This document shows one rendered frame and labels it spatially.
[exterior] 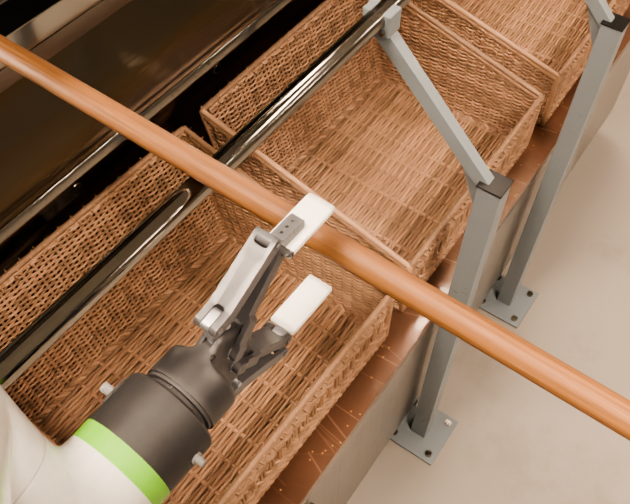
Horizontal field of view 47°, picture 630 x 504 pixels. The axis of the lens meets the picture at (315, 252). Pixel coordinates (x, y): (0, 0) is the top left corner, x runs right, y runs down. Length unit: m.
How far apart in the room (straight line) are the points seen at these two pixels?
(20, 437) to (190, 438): 0.13
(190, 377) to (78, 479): 0.12
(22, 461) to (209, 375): 0.16
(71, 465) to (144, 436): 0.06
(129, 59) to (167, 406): 0.75
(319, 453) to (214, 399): 0.67
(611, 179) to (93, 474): 2.18
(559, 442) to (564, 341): 0.30
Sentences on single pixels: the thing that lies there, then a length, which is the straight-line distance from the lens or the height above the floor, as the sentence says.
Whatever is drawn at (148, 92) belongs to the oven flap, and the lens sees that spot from 1.27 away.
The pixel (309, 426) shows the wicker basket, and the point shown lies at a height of 0.62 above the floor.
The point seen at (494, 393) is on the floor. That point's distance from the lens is 2.02.
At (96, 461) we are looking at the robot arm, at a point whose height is 1.24.
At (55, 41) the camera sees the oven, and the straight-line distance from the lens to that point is 1.12.
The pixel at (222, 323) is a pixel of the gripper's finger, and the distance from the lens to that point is 0.61.
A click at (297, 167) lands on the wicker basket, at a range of 1.62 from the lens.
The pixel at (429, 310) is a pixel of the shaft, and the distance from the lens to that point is 0.69.
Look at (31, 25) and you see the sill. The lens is 1.08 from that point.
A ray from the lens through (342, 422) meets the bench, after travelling 1.30.
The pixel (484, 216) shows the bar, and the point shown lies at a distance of 1.17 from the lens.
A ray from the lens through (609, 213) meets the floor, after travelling 2.47.
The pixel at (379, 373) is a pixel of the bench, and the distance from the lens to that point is 1.35.
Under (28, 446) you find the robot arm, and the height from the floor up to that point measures 1.28.
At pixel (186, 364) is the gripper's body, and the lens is 0.63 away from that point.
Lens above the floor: 1.78
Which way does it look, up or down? 54 degrees down
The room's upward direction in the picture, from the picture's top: straight up
